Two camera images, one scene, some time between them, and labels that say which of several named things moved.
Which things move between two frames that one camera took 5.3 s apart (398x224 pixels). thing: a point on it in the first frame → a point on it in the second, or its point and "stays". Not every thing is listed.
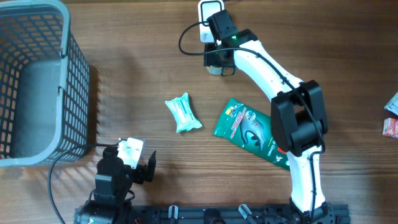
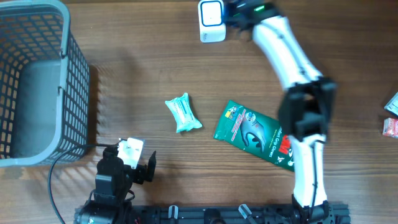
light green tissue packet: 183,114 stays
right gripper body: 216,59 → 232,10
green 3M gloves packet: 251,129 stays
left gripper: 141,172 stays
